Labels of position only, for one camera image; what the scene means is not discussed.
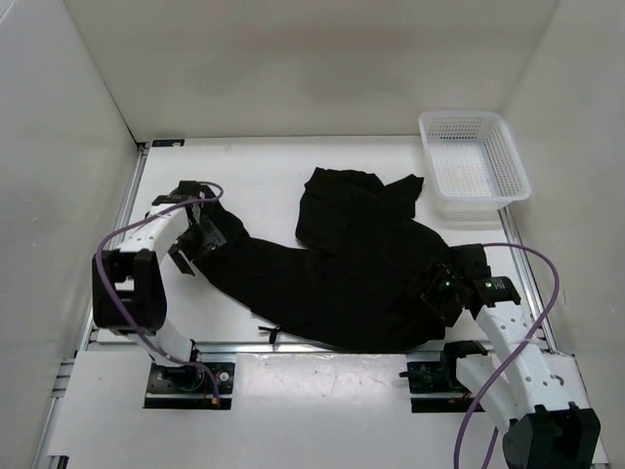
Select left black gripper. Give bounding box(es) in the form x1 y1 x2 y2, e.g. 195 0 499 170
169 215 227 276

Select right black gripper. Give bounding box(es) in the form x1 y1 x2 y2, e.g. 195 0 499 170
398 256 464 327

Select black trousers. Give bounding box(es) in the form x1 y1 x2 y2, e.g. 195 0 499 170
194 168 451 353

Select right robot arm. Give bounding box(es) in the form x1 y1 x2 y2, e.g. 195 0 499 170
410 244 601 468

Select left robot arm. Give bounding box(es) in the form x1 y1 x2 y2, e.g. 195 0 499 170
92 181 226 391

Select blue label sticker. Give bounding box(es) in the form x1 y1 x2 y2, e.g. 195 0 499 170
151 139 186 148

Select white plastic mesh basket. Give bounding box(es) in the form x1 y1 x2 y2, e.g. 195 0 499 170
418 110 531 220

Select right aluminium rail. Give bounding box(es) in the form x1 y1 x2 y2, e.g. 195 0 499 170
498 207 560 354

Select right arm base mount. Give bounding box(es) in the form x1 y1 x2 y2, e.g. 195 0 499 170
398 341 487 413

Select front aluminium rail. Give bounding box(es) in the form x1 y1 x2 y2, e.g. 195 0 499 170
92 339 558 358

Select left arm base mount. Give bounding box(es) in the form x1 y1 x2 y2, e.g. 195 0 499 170
144 360 235 410

